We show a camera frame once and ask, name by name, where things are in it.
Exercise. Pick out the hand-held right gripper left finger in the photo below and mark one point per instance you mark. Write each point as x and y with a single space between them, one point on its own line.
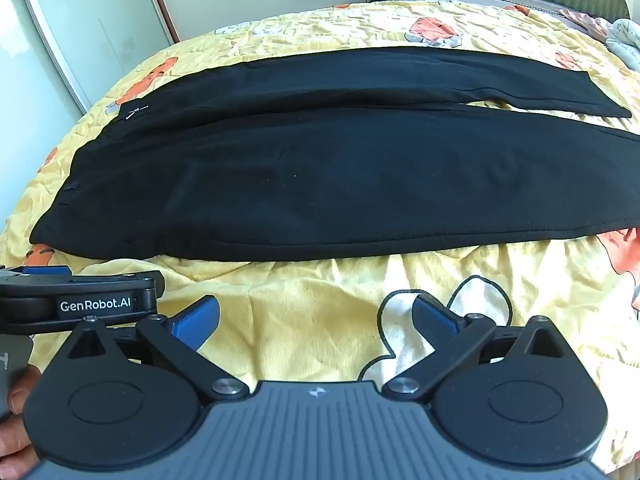
196 319

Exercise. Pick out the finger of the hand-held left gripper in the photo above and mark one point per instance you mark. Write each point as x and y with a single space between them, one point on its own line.
47 271

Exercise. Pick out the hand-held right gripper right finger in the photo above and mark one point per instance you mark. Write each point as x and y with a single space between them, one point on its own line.
434 321

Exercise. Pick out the black pants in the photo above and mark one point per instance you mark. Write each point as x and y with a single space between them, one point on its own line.
310 175

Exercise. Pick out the person's left hand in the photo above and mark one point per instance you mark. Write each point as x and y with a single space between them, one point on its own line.
17 440

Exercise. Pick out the yellow printed bedsheet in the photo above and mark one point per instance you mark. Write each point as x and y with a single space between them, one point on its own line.
305 300

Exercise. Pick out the glass sliding wardrobe door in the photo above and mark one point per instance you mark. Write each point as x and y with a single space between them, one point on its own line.
85 20

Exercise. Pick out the white floral quilt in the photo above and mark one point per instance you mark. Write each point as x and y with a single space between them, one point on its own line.
627 37

